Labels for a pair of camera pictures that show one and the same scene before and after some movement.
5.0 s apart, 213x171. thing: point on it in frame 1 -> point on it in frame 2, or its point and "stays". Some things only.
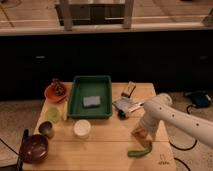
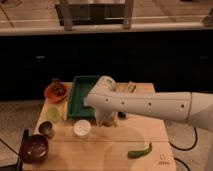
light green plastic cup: (52, 114) stays
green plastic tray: (90, 97) stays
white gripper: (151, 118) -> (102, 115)
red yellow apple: (140, 133) -> (107, 124)
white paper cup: (82, 127) stays
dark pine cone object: (59, 87) stays
